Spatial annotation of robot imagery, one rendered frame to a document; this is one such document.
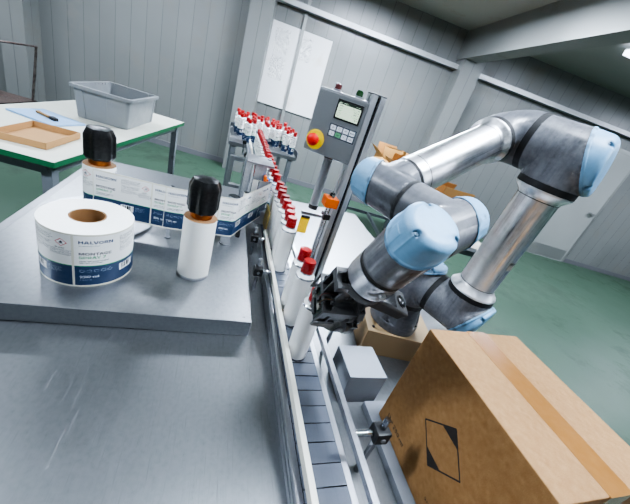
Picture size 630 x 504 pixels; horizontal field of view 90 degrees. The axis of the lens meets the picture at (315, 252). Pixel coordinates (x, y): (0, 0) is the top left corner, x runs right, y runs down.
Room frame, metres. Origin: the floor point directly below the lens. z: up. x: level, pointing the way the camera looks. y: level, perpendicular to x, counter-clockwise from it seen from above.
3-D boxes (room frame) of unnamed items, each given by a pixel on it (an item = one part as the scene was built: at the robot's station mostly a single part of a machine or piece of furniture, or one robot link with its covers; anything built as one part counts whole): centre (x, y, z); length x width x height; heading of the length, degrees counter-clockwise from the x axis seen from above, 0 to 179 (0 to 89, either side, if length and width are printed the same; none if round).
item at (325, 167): (1.14, 0.06, 1.18); 0.04 x 0.04 x 0.21
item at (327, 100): (1.08, 0.06, 1.38); 0.17 x 0.10 x 0.19; 77
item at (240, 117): (3.29, 0.90, 0.98); 0.57 x 0.46 x 0.21; 111
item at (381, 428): (0.39, -0.20, 0.91); 0.07 x 0.03 x 0.17; 111
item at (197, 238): (0.77, 0.33, 1.03); 0.09 x 0.09 x 0.30
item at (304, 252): (0.76, 0.02, 0.98); 0.05 x 0.05 x 0.20
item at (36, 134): (1.57, 1.62, 0.82); 0.34 x 0.24 x 0.04; 17
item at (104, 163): (0.89, 0.72, 1.04); 0.09 x 0.09 x 0.29
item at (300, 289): (0.71, 0.00, 0.98); 0.05 x 0.05 x 0.20
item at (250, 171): (1.31, 0.34, 1.01); 0.14 x 0.13 x 0.26; 21
